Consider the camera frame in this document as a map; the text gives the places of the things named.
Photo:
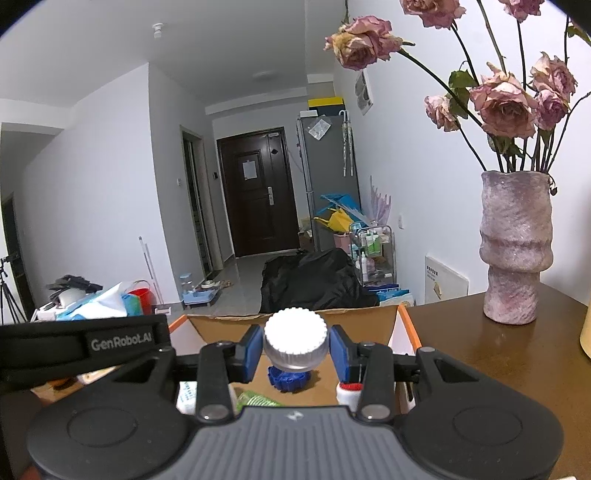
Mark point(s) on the white pole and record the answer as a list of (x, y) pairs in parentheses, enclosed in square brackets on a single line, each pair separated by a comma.
[(150, 272)]

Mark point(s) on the grey interior door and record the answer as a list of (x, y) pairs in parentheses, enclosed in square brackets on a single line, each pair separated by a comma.
[(196, 207)]

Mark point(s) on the black folding stand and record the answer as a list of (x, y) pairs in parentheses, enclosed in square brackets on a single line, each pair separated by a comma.
[(74, 282)]

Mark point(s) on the blue folded item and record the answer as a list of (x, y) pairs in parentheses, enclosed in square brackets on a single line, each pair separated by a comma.
[(344, 203)]

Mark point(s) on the blue plastic cap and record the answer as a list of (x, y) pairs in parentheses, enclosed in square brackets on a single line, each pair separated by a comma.
[(288, 381)]

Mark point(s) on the pink bin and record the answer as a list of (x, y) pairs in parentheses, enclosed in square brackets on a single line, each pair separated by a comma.
[(342, 242)]

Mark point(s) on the blue pet feeder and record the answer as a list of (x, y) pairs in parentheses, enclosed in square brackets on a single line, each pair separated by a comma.
[(198, 293)]

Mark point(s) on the dark brown entrance door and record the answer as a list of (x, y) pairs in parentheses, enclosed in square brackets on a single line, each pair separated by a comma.
[(258, 207)]

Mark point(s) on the white flat box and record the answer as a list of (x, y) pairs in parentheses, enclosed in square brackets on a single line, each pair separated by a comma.
[(445, 279)]

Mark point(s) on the red and white lint brush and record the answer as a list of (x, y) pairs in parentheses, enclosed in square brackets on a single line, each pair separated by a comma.
[(348, 392)]

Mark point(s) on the red cardboard box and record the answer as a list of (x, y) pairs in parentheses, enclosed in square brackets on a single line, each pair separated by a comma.
[(221, 328)]

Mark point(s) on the black bag on chair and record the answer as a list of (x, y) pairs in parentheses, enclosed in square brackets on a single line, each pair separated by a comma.
[(314, 281)]

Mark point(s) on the small white-capped jar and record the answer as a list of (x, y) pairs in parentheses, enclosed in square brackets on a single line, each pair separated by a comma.
[(296, 334)]

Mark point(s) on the white labelled bottle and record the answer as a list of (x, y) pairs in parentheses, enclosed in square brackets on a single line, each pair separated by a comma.
[(187, 397)]

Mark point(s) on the grey refrigerator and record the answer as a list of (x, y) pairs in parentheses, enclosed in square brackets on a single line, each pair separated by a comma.
[(330, 166)]

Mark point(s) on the red bucket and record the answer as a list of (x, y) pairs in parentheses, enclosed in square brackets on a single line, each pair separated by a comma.
[(141, 300)]

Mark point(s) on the yellow thermos jug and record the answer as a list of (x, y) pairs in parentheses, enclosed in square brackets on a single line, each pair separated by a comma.
[(586, 332)]

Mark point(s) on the purple wall decoration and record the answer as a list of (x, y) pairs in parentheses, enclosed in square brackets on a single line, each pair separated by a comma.
[(381, 201)]

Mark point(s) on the bunch of dried pink roses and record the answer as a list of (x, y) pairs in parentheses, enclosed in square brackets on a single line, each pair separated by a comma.
[(503, 101)]

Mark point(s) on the pink stone vase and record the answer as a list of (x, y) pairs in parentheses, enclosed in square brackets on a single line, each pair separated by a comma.
[(515, 249)]

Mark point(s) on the black tripod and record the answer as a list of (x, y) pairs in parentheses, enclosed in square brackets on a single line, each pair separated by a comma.
[(7, 290)]

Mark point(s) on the white umbrella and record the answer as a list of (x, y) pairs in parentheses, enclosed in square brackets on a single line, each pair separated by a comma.
[(347, 143)]

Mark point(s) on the green clear bottle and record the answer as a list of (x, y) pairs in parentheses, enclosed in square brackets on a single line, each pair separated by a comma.
[(258, 399)]

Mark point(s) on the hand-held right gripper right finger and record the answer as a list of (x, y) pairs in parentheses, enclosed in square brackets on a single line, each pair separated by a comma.
[(344, 354)]

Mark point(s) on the trolley cart with bottles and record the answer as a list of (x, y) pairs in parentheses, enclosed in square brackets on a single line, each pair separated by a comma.
[(374, 251)]

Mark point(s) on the blue packs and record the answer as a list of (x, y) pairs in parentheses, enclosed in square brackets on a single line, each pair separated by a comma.
[(390, 296)]

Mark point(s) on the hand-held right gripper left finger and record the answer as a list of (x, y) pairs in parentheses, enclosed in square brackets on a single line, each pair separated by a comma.
[(249, 354)]

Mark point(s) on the clear packet on refrigerator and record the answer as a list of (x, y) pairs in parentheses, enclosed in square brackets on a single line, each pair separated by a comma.
[(320, 128)]

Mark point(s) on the yellow box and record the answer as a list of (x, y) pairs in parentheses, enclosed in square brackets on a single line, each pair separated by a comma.
[(325, 102)]

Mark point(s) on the yellow bag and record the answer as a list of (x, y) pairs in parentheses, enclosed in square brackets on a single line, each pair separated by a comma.
[(334, 221)]

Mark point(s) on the paper notice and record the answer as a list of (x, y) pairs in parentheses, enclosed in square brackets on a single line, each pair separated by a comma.
[(250, 170)]

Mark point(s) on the small brown cardboard box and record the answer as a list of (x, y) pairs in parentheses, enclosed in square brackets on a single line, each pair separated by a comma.
[(305, 241)]

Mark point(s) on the white round device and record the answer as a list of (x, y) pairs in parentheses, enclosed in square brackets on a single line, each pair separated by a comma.
[(67, 297)]

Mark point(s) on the blue tissue pack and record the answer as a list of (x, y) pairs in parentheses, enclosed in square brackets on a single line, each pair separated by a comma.
[(101, 304)]

